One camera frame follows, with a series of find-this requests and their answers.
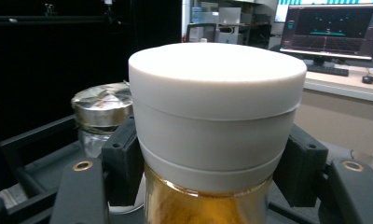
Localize white box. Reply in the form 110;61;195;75
217;7;242;26

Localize computer monitor with dark screen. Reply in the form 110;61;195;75
279;2;373;67

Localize black keyboard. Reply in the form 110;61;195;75
305;63;351;77

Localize black metal two-tier rack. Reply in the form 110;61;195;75
0;114;372;224

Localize glass jar with silver lid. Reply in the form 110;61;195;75
70;81;134;159

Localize black curtain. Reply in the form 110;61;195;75
0;0;183;195

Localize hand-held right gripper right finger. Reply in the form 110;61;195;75
272;123;329;208

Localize light wooden desk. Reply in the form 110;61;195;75
294;68;373;175

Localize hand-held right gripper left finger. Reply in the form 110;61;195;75
101;115;145;207

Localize amber jar with white lid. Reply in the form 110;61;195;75
127;41;308;224

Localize computer monitor with bright screen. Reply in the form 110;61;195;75
273;0;373;23

